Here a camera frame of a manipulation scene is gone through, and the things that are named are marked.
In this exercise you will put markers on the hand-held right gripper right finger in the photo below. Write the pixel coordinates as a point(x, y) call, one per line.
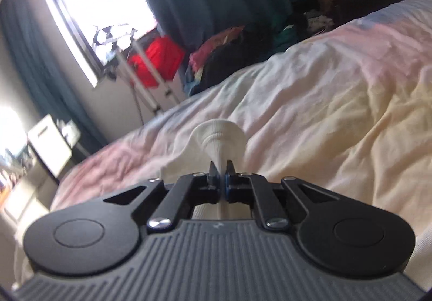
point(229, 188)

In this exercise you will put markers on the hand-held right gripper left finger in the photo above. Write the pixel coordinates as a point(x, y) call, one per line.
point(189, 191)

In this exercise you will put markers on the cream white pants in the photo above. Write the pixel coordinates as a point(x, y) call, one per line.
point(216, 139)

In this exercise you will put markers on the dark clothes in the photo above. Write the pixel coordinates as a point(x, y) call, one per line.
point(236, 57)

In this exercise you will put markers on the pink clothes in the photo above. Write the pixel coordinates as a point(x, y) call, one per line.
point(216, 44)

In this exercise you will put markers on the red bag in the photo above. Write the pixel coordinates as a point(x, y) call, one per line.
point(158, 57)

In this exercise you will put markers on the bed with pastel sheet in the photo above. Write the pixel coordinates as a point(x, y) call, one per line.
point(337, 85)

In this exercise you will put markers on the white and dark chair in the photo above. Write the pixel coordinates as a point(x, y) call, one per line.
point(47, 142)

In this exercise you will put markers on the green cloth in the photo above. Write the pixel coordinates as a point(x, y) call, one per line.
point(283, 34)

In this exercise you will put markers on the white dressing table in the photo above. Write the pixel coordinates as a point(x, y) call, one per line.
point(23, 194)

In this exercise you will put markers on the row of cosmetic bottles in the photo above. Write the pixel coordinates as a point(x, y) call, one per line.
point(15, 166)

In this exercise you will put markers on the garment steamer stand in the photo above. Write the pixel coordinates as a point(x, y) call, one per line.
point(108, 34)

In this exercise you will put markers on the wavy framed mirror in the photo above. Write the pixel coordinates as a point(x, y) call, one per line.
point(10, 128)

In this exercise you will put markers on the white patterned cloth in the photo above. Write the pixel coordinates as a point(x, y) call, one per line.
point(319, 19)

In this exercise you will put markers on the narrow blue curtain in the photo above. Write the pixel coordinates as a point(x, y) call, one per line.
point(30, 61)

